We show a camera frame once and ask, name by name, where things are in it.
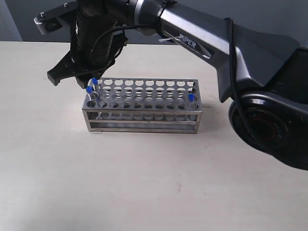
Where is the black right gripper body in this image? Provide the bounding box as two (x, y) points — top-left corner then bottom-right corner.
(70, 4), (128, 72)

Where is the blue capped tube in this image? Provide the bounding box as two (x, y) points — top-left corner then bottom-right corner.
(86, 86), (96, 101)
(91, 77), (100, 92)
(188, 93), (196, 121)

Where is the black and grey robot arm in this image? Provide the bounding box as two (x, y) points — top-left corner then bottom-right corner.
(35, 0), (308, 170)

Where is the stainless steel test tube rack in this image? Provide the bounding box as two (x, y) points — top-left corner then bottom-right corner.
(82, 77), (202, 134)

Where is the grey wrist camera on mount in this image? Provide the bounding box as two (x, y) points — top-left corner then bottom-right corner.
(34, 1), (77, 35)

